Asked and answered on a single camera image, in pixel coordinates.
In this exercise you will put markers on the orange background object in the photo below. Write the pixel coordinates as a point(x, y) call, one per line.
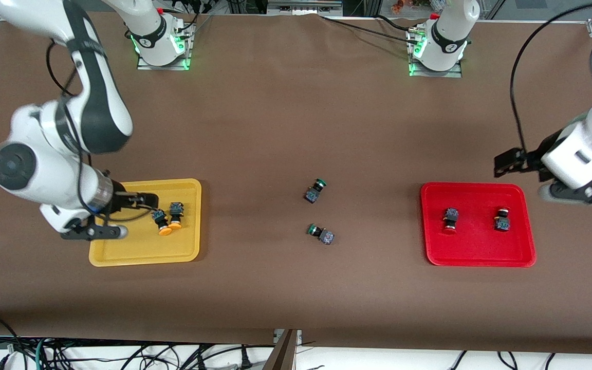
point(401, 6)

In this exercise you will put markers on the white mounting bracket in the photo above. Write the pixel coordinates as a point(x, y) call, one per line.
point(299, 336)

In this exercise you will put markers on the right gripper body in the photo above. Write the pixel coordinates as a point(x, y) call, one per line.
point(119, 199)

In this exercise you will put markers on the brown table cover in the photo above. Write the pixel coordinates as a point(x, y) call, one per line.
point(296, 128)

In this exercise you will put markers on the black power plug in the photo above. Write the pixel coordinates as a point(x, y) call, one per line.
point(245, 359)

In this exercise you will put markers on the red push button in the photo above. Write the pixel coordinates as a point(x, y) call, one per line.
point(502, 221)
point(450, 218)

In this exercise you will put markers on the red plastic tray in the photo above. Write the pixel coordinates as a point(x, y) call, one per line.
point(481, 246)

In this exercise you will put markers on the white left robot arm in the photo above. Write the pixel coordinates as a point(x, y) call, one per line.
point(447, 41)

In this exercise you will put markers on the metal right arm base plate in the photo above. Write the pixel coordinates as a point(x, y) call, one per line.
point(185, 61)

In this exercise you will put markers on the yellow push button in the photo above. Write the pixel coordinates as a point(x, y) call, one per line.
point(161, 222)
point(176, 213)

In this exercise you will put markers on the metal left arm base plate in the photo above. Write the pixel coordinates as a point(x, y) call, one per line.
point(458, 74)

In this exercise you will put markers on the yellow plastic tray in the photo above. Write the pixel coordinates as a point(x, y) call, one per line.
point(142, 252)

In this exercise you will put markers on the green push button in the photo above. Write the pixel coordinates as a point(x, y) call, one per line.
point(314, 192)
point(322, 235)

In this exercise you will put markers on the aluminium frame profile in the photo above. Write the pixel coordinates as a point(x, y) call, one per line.
point(301, 7)

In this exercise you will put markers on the grey metal post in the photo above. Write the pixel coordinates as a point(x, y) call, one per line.
point(283, 354)

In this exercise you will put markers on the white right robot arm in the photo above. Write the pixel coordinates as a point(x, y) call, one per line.
point(44, 169)

